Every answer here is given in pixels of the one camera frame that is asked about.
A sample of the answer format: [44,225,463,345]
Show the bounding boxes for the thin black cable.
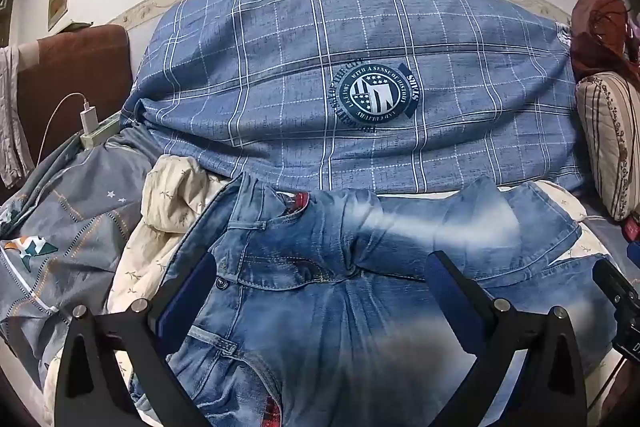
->
[587,357,626,418]

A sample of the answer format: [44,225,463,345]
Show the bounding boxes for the white charger plug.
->
[80,104,101,138]

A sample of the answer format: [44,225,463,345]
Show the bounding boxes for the grey patterned duvet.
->
[0,117,166,388]

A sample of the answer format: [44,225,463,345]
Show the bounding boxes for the brown cloth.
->
[570,0,640,80]

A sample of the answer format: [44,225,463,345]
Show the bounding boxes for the blue denim pants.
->
[131,172,623,427]

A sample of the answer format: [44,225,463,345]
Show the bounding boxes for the purple cloth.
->
[625,12,640,62]

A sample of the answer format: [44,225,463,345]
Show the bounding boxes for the striped floral pillow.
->
[575,72,640,223]

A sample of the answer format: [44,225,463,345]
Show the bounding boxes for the grey hanging cloth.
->
[0,42,41,190]

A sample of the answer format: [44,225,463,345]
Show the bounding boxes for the grey blue bed sheet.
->
[577,204,640,263]

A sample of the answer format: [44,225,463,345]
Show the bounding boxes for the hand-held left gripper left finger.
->
[52,251,218,427]

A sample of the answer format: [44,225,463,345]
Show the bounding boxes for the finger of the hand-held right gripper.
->
[592,258,640,308]

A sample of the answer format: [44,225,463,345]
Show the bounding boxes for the small red box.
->
[620,212,640,242]

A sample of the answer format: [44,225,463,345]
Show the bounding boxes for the white charger cable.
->
[37,93,96,168]

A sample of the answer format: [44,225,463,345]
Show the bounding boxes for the brown headboard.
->
[0,24,133,202]

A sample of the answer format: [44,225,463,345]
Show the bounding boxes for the pale green power strip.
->
[80,114,123,150]

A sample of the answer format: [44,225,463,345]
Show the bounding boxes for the blue plaid quilt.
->
[120,0,593,195]

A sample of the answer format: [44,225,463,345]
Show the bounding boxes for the cream leaf-print blanket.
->
[42,154,626,427]

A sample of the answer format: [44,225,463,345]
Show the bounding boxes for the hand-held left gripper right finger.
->
[425,251,588,427]

